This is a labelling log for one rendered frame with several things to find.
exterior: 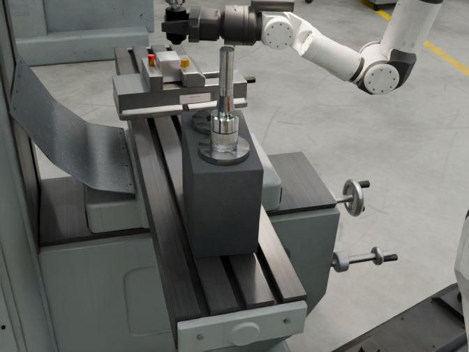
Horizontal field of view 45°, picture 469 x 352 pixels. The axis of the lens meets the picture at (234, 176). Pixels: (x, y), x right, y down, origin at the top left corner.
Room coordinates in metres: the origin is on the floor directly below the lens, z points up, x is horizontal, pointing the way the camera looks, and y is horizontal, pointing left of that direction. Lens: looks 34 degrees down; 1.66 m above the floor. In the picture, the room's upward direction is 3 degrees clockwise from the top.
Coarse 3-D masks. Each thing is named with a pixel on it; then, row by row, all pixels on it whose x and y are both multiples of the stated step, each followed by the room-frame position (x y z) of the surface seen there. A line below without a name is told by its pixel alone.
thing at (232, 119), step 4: (212, 112) 0.83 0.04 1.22; (216, 112) 0.83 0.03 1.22; (232, 112) 0.83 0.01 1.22; (236, 112) 0.83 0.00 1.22; (212, 116) 0.82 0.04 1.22; (216, 116) 0.82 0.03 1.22; (220, 116) 0.82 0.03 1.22; (224, 116) 0.82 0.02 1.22; (228, 116) 0.82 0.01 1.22; (232, 116) 0.82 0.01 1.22; (236, 116) 0.82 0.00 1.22; (212, 120) 0.82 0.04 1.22; (216, 120) 0.81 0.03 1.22; (220, 120) 0.81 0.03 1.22; (224, 120) 0.81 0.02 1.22; (228, 120) 0.81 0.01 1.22; (232, 120) 0.81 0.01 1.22; (236, 120) 0.82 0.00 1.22; (220, 124) 0.81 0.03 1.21; (224, 124) 0.81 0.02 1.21; (228, 124) 0.81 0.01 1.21
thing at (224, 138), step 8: (216, 128) 0.81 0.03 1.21; (224, 128) 0.81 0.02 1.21; (232, 128) 0.81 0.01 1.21; (216, 136) 0.81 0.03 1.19; (224, 136) 0.81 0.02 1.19; (232, 136) 0.81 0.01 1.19; (216, 144) 0.81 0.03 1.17; (224, 144) 0.81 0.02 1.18; (232, 144) 0.81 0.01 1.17; (224, 152) 0.81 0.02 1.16
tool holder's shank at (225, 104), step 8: (224, 48) 0.83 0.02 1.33; (232, 48) 0.83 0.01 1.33; (224, 56) 0.82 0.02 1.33; (232, 56) 0.82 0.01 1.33; (224, 64) 0.82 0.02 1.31; (232, 64) 0.82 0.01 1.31; (224, 72) 0.82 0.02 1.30; (232, 72) 0.82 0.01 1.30; (224, 80) 0.82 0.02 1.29; (232, 80) 0.83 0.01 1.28; (224, 88) 0.82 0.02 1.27; (232, 88) 0.83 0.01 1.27; (224, 96) 0.82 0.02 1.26; (232, 96) 0.83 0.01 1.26; (216, 104) 0.83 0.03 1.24; (224, 104) 0.82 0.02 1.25; (232, 104) 0.82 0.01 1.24; (224, 112) 0.82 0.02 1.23
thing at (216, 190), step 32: (192, 128) 0.91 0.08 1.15; (192, 160) 0.80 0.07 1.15; (224, 160) 0.79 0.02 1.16; (256, 160) 0.81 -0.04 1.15; (192, 192) 0.77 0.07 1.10; (224, 192) 0.77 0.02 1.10; (256, 192) 0.78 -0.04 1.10; (192, 224) 0.77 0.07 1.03; (224, 224) 0.77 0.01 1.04; (256, 224) 0.78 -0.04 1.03
